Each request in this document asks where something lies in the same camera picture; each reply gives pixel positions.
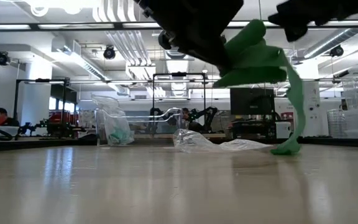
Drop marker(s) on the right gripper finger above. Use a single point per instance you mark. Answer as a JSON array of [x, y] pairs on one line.
[[294, 21]]

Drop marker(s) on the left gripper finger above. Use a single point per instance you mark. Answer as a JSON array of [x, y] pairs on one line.
[[216, 54]]

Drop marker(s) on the green bandage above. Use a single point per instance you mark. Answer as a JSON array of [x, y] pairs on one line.
[[253, 59]]

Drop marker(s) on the clear plastic container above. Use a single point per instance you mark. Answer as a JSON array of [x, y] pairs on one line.
[[154, 117]]

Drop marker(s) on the black workstation robot arm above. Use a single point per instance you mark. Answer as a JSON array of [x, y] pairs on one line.
[[31, 128], [208, 113]]

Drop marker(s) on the white LED light bar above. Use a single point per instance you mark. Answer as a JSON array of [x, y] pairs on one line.
[[236, 24], [73, 25], [8, 26], [346, 22], [141, 25]]

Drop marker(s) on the black ceiling spotlight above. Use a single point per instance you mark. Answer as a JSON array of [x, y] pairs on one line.
[[337, 50], [2, 58], [109, 52]]

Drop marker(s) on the black monitor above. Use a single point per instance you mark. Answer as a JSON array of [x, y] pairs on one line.
[[252, 101]]

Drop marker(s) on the white ceiling pipe rack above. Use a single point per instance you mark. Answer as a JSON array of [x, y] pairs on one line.
[[129, 46]]

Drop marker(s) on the person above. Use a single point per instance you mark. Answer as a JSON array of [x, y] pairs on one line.
[[2, 119], [193, 124]]

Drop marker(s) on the wooden workstation table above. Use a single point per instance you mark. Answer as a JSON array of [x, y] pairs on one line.
[[216, 135]]

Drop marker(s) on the black equipment rack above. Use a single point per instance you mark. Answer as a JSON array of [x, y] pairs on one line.
[[253, 129]]

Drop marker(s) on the white box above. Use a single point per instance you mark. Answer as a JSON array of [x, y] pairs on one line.
[[283, 129]]

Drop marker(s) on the clear plastic bin stack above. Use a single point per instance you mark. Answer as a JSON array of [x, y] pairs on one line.
[[353, 124]]

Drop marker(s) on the red tool chest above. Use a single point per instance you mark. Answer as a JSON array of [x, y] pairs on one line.
[[62, 119]]

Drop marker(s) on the silver ceiling duct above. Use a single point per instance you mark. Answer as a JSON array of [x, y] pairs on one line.
[[331, 43]]

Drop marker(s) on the black workstation frame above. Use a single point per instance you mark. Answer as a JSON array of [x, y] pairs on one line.
[[153, 93], [15, 102]]

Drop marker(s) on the red wall sign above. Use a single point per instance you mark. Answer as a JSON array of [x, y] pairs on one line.
[[287, 115]]

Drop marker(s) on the black metal rig frame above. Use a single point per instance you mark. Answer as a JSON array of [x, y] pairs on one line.
[[73, 24]]

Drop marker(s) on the white air duct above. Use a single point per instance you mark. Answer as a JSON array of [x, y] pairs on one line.
[[79, 60]]

